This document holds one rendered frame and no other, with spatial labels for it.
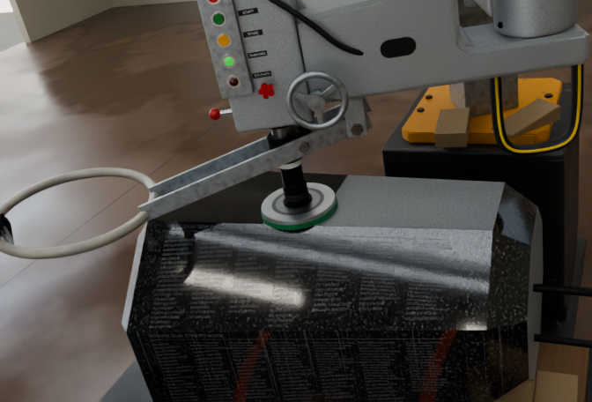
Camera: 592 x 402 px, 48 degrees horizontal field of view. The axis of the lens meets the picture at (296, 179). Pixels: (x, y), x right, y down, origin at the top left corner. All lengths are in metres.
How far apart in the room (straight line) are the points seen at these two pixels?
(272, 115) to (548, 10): 0.68
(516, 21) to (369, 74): 0.36
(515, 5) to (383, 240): 0.65
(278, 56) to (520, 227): 0.74
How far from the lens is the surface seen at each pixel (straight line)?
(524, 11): 1.65
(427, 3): 1.58
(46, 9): 9.80
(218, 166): 1.91
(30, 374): 3.08
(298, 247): 1.81
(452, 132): 2.18
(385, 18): 1.58
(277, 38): 1.59
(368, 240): 1.75
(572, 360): 2.40
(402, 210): 1.81
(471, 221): 1.74
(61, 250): 1.84
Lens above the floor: 1.75
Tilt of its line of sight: 27 degrees down
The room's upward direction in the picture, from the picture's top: 12 degrees counter-clockwise
